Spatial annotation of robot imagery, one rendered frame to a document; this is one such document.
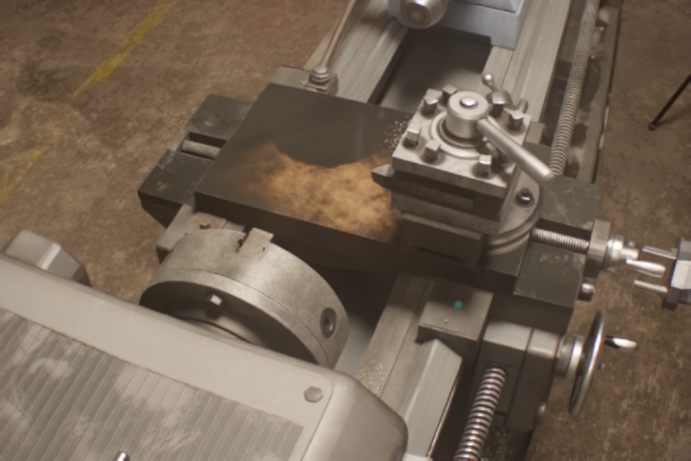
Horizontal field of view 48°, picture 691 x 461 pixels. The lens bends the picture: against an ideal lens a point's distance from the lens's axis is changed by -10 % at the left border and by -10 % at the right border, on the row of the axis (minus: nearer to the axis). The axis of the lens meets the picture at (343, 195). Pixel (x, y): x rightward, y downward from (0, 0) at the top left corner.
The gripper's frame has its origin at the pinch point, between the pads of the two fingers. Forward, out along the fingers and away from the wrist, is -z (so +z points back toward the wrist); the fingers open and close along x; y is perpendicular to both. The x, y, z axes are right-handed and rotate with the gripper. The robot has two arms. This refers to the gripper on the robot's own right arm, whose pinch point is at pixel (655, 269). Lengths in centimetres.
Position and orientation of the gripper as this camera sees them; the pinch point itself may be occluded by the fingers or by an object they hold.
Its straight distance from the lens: 142.0
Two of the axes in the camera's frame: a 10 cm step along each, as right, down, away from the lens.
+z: 9.4, 2.4, -2.6
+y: 2.7, -0.4, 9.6
